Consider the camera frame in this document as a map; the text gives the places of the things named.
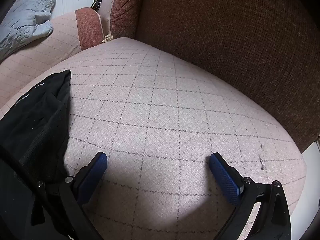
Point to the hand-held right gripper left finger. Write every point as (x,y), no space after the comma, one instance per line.
(93,173)

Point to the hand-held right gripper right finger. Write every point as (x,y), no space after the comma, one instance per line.
(225,180)

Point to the black pants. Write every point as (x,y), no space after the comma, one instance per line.
(37,120)

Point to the pink checked sofa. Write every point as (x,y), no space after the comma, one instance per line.
(162,105)

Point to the long pink bolster cushion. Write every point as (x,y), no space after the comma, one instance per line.
(50,47)

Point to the beige tassel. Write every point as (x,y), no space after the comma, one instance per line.
(108,38)

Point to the short pink bolster cushion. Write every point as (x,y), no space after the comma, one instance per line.
(123,12)

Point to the grey quilted pillow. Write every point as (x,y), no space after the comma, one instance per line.
(22,22)

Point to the black hair clip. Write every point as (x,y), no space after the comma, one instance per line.
(96,2)

